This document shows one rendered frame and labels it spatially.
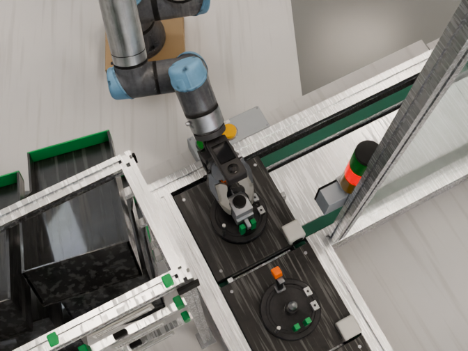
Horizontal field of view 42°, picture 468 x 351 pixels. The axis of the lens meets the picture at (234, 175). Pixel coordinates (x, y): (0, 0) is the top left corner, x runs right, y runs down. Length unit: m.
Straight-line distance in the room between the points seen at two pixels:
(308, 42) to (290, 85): 1.12
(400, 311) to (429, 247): 0.19
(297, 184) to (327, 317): 0.35
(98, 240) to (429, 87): 0.48
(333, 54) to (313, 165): 1.31
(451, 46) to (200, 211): 0.91
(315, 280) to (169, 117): 0.62
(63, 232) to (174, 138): 0.86
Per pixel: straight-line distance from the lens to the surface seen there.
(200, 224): 1.49
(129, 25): 1.31
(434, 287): 1.65
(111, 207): 0.89
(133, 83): 1.35
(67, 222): 0.90
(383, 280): 1.62
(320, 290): 1.47
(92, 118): 1.76
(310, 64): 2.82
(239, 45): 1.83
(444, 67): 0.77
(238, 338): 1.45
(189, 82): 1.25
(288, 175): 1.60
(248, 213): 1.41
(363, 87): 1.69
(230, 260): 1.47
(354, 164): 1.11
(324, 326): 1.46
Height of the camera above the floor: 2.41
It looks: 70 degrees down
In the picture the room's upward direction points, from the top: 1 degrees clockwise
